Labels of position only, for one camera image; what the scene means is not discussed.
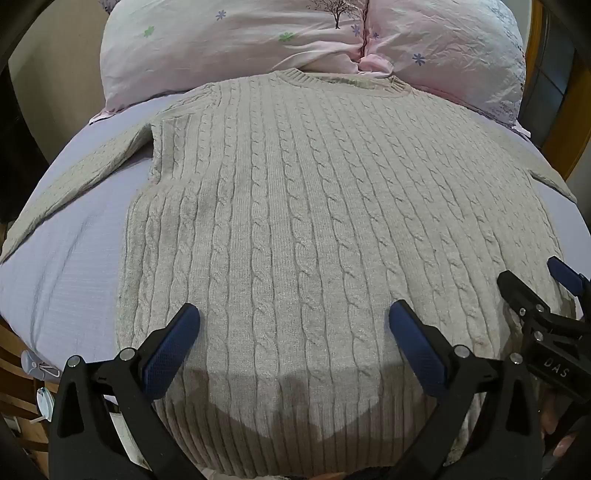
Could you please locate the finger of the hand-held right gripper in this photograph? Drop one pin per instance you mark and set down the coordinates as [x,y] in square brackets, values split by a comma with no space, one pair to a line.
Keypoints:
[513,285]
[566,275]

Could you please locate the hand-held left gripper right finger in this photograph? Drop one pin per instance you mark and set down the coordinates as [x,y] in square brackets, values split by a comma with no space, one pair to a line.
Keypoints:
[416,351]

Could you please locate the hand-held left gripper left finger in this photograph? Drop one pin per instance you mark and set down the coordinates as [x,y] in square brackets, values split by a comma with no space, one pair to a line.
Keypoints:
[171,351]

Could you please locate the person's right hand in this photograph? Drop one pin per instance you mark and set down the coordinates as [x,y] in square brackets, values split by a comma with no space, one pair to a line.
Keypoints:
[554,422]

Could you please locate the lavender bed sheet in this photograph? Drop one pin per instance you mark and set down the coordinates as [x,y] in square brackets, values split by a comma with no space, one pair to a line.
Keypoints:
[69,277]

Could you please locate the white plastic clip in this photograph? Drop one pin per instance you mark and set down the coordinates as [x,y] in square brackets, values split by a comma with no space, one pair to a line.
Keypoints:
[38,367]

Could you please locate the white round object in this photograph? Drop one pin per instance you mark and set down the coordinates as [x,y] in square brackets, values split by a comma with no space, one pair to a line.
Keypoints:
[45,402]

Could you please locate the wooden slatted furniture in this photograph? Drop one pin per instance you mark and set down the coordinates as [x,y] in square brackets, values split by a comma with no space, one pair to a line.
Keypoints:
[16,378]

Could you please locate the pink floral pillow left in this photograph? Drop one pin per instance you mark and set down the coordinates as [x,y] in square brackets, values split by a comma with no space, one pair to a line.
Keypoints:
[240,41]

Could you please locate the wooden bed frame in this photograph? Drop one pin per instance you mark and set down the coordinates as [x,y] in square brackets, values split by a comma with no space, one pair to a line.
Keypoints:
[537,37]

